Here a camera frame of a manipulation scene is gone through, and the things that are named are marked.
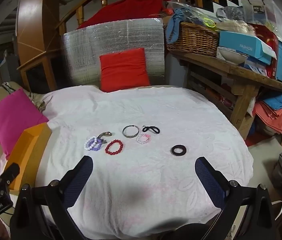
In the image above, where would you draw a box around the silver foil mat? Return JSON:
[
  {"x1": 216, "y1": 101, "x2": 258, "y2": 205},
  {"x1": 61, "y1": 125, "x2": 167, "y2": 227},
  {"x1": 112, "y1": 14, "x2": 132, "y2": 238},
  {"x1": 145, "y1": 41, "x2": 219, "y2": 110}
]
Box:
[{"x1": 61, "y1": 17, "x2": 166, "y2": 90}]

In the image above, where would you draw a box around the small red pillow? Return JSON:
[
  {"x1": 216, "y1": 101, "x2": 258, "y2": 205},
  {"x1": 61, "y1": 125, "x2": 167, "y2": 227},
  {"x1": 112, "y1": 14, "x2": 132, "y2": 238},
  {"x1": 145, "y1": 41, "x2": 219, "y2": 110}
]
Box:
[{"x1": 99, "y1": 47, "x2": 151, "y2": 93}]

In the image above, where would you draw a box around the black hair tie with ring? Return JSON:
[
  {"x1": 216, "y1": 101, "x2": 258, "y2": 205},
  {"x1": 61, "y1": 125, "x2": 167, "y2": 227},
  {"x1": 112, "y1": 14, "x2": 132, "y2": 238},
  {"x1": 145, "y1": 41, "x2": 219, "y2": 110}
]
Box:
[{"x1": 142, "y1": 125, "x2": 161, "y2": 135}]

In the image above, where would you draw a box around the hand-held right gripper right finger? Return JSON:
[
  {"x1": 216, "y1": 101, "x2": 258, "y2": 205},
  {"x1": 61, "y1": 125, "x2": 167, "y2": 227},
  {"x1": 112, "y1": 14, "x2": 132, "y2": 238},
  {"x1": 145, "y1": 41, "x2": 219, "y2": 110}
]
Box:
[{"x1": 195, "y1": 157, "x2": 279, "y2": 240}]

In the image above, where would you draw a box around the black scrunchie ring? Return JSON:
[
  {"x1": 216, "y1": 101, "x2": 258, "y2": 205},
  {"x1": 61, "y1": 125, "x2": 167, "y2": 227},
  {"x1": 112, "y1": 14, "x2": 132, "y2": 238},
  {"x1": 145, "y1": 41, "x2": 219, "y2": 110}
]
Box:
[{"x1": 170, "y1": 144, "x2": 187, "y2": 156}]

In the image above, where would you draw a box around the blue cloth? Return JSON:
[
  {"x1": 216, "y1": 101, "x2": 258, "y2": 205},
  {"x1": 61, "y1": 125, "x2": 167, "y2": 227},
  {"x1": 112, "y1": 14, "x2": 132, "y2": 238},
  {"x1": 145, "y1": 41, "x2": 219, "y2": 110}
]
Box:
[{"x1": 166, "y1": 9, "x2": 189, "y2": 44}]

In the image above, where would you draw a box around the curved wooden stair panel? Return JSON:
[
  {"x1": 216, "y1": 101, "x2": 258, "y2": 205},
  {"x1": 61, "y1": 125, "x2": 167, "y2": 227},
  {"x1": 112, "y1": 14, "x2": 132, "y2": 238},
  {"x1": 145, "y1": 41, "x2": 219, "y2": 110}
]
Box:
[{"x1": 16, "y1": 0, "x2": 61, "y2": 90}]

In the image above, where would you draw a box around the white bead bracelet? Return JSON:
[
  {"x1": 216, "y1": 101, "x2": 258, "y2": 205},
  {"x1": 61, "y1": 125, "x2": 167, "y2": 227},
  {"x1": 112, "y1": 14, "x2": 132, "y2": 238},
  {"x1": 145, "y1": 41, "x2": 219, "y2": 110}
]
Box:
[{"x1": 84, "y1": 136, "x2": 99, "y2": 151}]

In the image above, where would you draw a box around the pink pillow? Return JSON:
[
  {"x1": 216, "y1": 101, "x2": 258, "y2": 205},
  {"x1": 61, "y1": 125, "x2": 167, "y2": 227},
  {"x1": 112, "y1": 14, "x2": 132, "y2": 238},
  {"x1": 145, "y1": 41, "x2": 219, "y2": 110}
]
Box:
[{"x1": 0, "y1": 89, "x2": 49, "y2": 153}]

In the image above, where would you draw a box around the stack of coral folded cloths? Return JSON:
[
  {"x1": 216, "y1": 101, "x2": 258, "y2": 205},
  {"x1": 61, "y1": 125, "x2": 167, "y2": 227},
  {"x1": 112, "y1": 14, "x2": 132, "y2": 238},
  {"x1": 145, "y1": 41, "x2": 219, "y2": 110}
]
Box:
[{"x1": 252, "y1": 100, "x2": 282, "y2": 134}]

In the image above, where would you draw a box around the large red cushion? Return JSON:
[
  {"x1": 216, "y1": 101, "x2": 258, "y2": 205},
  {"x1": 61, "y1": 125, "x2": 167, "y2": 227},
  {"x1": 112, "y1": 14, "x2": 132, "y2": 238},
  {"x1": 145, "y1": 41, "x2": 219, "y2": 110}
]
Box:
[{"x1": 77, "y1": 0, "x2": 171, "y2": 29}]

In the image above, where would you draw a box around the red gift box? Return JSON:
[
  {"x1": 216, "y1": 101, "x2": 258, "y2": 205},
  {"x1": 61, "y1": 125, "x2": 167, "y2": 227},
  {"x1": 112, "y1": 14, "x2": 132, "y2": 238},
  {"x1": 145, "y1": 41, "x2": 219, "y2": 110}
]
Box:
[{"x1": 254, "y1": 24, "x2": 279, "y2": 78}]

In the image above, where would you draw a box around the white bowl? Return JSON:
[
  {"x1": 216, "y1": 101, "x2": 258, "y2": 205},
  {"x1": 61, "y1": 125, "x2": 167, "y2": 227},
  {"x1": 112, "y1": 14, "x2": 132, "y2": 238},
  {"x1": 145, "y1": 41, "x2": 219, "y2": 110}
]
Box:
[{"x1": 218, "y1": 47, "x2": 249, "y2": 64}]

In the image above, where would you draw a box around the wicker basket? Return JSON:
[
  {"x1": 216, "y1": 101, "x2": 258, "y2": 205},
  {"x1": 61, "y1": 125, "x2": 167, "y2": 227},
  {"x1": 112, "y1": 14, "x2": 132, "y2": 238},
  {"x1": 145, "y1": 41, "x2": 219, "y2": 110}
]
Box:
[{"x1": 166, "y1": 22, "x2": 220, "y2": 57}]

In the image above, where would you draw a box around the silver bangle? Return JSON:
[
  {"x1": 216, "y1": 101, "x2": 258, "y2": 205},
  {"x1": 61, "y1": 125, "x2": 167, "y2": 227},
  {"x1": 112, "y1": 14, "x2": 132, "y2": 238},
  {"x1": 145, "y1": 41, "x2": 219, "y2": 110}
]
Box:
[{"x1": 122, "y1": 125, "x2": 139, "y2": 138}]

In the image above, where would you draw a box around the orange box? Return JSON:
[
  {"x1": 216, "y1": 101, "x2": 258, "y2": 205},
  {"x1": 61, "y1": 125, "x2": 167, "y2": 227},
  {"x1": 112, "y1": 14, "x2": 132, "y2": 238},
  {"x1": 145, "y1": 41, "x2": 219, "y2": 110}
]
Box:
[{"x1": 4, "y1": 123, "x2": 53, "y2": 190}]

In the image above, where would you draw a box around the pink bead bracelet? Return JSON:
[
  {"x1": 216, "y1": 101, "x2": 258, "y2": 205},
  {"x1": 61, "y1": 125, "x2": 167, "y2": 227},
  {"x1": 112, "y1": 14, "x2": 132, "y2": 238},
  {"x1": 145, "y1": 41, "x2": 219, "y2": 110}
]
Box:
[{"x1": 136, "y1": 134, "x2": 151, "y2": 145}]

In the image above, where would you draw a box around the red bead bracelet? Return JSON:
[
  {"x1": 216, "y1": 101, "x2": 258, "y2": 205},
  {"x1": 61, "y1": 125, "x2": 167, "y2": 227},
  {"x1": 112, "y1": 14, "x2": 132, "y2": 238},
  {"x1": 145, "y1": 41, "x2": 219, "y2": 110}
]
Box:
[{"x1": 105, "y1": 139, "x2": 124, "y2": 155}]

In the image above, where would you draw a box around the purple bead bracelet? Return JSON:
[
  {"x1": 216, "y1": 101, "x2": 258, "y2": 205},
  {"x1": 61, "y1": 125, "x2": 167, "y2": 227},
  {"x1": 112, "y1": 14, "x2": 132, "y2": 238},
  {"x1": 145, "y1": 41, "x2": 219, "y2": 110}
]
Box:
[{"x1": 88, "y1": 139, "x2": 103, "y2": 152}]

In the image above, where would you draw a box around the beige tassel fringe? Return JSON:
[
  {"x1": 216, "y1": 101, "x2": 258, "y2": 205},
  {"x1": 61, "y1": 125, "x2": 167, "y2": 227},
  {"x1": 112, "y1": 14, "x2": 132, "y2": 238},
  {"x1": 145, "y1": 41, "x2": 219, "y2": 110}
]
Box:
[{"x1": 30, "y1": 94, "x2": 54, "y2": 113}]

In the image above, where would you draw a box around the blue shoebox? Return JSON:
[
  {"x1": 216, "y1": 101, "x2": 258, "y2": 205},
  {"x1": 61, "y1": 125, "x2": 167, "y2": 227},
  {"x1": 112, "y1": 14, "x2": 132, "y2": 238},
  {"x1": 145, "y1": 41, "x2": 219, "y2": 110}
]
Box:
[{"x1": 218, "y1": 30, "x2": 277, "y2": 65}]

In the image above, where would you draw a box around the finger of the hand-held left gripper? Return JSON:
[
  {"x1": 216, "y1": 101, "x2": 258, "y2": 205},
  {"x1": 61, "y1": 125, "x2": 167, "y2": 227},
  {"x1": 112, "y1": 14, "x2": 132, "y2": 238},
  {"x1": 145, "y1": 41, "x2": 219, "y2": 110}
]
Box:
[{"x1": 0, "y1": 163, "x2": 20, "y2": 191}]

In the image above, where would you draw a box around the wooden table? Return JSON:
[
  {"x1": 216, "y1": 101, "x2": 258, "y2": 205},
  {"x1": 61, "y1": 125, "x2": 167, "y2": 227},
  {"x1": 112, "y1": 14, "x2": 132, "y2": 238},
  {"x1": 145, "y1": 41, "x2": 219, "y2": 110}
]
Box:
[{"x1": 167, "y1": 50, "x2": 282, "y2": 140}]

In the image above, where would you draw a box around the white embossed blanket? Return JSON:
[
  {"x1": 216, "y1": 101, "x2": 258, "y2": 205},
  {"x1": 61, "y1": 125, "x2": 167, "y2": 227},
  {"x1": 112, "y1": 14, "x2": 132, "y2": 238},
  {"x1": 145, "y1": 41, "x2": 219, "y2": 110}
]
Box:
[{"x1": 35, "y1": 85, "x2": 254, "y2": 240}]

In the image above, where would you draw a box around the clear plastic container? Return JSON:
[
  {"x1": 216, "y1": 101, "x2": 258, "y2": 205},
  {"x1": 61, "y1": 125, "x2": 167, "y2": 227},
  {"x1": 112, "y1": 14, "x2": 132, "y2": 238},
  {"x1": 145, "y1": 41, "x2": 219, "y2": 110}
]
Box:
[{"x1": 241, "y1": 0, "x2": 282, "y2": 45}]

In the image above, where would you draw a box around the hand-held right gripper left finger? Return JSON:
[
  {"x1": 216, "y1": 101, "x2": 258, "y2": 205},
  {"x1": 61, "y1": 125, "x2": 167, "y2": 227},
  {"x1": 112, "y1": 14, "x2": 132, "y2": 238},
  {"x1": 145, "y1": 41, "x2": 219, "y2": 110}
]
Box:
[{"x1": 10, "y1": 156, "x2": 93, "y2": 240}]

